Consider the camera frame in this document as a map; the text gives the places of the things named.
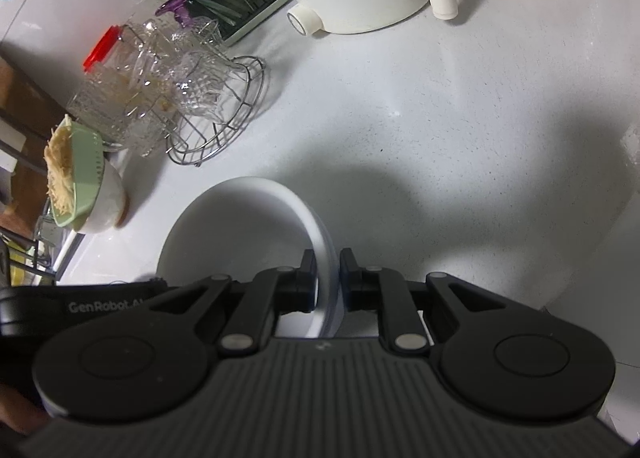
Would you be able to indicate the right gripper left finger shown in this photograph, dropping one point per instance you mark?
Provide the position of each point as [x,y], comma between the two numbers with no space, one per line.
[271,293]

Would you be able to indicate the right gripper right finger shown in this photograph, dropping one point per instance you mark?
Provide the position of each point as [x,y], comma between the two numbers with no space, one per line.
[386,293]

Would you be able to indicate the small white ceramic bowl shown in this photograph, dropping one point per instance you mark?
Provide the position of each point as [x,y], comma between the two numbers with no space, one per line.
[235,228]

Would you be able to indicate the pale blue bowl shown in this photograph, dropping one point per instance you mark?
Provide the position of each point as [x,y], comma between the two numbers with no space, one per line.
[329,310]

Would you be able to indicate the person's left hand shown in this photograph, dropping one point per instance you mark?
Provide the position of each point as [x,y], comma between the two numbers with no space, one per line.
[19,414]

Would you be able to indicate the white bowl under colander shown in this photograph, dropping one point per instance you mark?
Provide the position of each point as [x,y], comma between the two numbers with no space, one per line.
[110,207]

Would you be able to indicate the green colander basket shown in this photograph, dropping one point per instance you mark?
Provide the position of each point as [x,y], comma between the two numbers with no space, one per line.
[89,162]

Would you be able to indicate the dry noodles bundle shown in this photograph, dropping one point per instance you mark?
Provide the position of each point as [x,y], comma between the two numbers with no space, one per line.
[58,155]

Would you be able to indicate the wooden cutting board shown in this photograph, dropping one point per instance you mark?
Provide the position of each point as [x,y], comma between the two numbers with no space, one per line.
[32,112]

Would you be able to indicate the upturned crystal glass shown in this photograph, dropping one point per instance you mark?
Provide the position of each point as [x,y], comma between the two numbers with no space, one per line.
[206,84]

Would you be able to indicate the red lid glass jar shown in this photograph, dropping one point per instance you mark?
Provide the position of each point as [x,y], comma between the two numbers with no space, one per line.
[117,99]

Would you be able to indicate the wire glass rack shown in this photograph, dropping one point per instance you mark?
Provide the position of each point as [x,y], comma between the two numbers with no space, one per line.
[193,140]

